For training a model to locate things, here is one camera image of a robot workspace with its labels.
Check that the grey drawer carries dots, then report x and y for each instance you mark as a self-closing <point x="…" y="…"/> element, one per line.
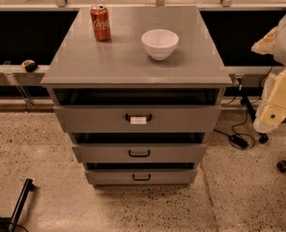
<point x="131" y="153"/>
<point x="134" y="118"/>
<point x="140" y="177"/>

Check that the black frame bottom left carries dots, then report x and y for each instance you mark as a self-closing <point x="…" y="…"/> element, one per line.
<point x="10" y="224"/>

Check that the small black and tan object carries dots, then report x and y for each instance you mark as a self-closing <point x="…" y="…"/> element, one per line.
<point x="29" y="65"/>

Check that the grey drawer cabinet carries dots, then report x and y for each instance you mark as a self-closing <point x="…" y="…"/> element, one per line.
<point x="85" y="71"/>

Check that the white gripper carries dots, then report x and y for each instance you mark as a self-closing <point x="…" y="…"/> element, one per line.
<point x="272" y="107"/>

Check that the black stand leg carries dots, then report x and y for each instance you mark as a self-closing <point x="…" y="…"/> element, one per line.
<point x="263" y="138"/>

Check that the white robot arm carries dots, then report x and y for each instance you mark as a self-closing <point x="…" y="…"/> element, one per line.
<point x="279" y="46"/>

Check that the grey top drawer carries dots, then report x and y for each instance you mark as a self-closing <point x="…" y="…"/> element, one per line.
<point x="134" y="118"/>

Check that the black power adapter with cable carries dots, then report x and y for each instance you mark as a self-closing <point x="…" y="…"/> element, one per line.
<point x="228" y="127"/>

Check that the white bowl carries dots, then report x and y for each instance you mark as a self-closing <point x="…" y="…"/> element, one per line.
<point x="160" y="43"/>

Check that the red Coca-Cola can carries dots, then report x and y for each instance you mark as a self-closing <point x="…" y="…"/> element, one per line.
<point x="100" y="20"/>

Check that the grey bottom drawer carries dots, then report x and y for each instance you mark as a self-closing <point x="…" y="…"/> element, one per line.
<point x="140" y="177"/>

